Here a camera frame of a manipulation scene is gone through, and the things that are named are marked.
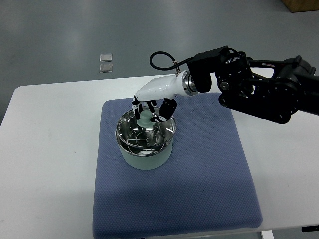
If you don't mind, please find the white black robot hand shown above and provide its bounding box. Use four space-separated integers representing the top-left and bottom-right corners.
132 70 198 122

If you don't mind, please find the glass lid with green knob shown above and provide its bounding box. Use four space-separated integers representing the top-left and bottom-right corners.
116 107 176 143

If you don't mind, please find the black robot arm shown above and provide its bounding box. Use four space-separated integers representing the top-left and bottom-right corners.
187 46 319 124

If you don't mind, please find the mint green pot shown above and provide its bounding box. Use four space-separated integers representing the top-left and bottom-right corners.
115 107 176 171

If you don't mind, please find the blue quilted mat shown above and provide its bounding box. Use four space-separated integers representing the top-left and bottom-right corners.
93 93 263 239

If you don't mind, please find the cardboard box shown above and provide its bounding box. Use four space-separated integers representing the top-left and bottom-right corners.
282 0 319 13

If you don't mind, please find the wire steamer rack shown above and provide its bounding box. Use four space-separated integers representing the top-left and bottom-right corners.
125 128 164 154

